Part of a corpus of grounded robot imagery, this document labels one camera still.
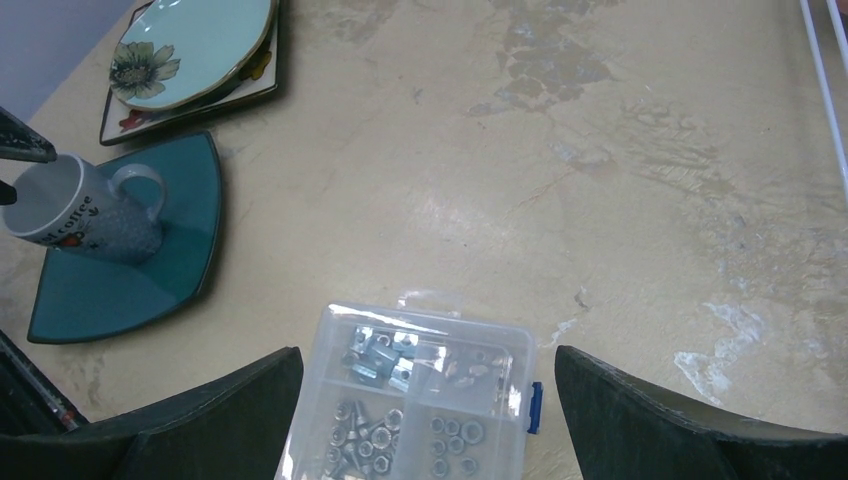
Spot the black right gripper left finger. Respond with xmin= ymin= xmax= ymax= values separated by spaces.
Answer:
xmin=1 ymin=347 xmax=303 ymax=479

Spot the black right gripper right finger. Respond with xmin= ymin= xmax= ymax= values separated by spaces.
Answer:
xmin=554 ymin=345 xmax=847 ymax=479

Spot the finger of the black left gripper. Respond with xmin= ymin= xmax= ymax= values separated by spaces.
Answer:
xmin=1 ymin=108 xmax=57 ymax=163
xmin=0 ymin=181 xmax=18 ymax=206

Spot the grey coffee mug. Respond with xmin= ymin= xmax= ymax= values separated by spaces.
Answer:
xmin=1 ymin=154 xmax=168 ymax=264

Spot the square white floral plate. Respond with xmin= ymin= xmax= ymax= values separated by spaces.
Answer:
xmin=99 ymin=1 xmax=289 ymax=146

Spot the teal square plate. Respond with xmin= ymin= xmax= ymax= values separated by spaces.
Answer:
xmin=27 ymin=131 xmax=223 ymax=344

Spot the light blue flower plate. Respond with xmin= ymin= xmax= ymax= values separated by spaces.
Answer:
xmin=108 ymin=0 xmax=278 ymax=111

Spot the clear plastic screw box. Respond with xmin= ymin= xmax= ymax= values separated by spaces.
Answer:
xmin=276 ymin=302 xmax=543 ymax=479

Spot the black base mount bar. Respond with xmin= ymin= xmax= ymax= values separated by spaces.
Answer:
xmin=1 ymin=332 xmax=89 ymax=436

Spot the white wire dish rack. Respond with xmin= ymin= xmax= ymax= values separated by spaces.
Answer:
xmin=797 ymin=0 xmax=847 ymax=198

